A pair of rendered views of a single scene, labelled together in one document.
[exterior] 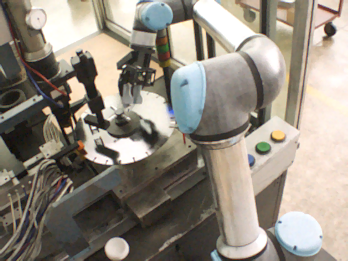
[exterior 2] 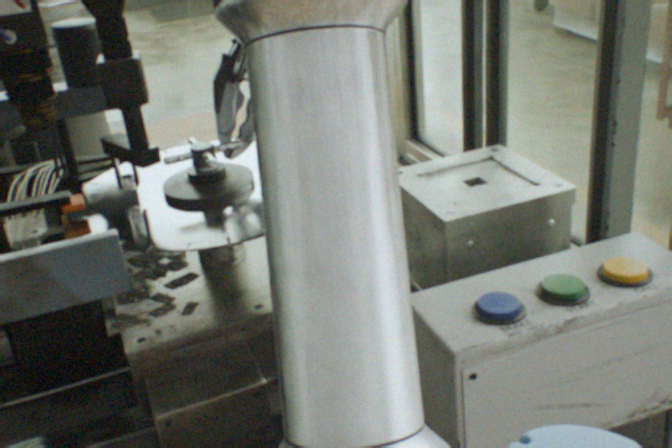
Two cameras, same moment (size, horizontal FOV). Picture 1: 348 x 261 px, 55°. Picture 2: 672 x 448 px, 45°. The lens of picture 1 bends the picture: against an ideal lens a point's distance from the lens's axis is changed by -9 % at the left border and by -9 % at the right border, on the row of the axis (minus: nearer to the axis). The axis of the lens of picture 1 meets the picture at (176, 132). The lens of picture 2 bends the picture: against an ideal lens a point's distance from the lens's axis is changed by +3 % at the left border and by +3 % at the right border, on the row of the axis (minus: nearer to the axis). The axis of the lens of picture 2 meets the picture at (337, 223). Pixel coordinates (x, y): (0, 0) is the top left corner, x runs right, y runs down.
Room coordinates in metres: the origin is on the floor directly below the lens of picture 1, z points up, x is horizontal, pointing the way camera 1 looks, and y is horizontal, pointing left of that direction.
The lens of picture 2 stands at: (0.01, -0.19, 1.32)
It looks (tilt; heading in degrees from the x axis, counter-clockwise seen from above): 26 degrees down; 13
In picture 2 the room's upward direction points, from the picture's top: 6 degrees counter-clockwise
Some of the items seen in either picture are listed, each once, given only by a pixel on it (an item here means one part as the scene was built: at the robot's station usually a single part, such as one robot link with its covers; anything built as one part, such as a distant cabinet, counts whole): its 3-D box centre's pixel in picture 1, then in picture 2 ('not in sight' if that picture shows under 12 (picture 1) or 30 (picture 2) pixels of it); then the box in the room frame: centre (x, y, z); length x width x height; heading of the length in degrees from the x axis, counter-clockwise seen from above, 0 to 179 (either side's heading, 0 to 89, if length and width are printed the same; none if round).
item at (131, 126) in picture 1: (122, 120); (207, 177); (0.85, 0.16, 0.96); 0.11 x 0.11 x 0.03
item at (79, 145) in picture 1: (71, 156); (40, 226); (0.75, 0.33, 0.95); 0.10 x 0.03 x 0.07; 121
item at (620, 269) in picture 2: (278, 136); (624, 274); (0.74, -0.31, 0.90); 0.04 x 0.04 x 0.02
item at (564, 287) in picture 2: (263, 148); (562, 292); (0.70, -0.25, 0.90); 0.04 x 0.04 x 0.02
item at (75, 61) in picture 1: (88, 81); (107, 11); (0.79, 0.21, 1.17); 0.06 x 0.05 x 0.20; 112
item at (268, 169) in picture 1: (258, 161); (552, 347); (0.72, -0.24, 0.82); 0.28 x 0.11 x 0.15; 121
